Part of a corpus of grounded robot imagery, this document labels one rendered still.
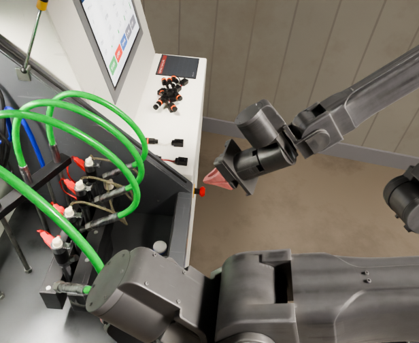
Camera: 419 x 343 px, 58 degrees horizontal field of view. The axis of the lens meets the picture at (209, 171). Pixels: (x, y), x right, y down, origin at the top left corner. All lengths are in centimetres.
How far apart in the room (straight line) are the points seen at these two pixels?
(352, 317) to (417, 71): 50
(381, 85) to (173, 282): 50
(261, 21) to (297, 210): 114
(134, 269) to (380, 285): 18
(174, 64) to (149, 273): 136
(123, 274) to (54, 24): 71
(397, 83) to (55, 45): 71
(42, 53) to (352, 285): 84
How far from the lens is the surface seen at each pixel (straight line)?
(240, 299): 31
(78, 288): 73
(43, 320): 110
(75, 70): 99
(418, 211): 82
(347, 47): 244
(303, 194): 252
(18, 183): 57
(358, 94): 69
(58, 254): 87
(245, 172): 72
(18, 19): 97
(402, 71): 71
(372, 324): 32
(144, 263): 31
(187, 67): 160
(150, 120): 132
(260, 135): 66
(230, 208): 233
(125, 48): 133
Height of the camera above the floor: 179
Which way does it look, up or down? 45 degrees down
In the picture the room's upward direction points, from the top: 6 degrees clockwise
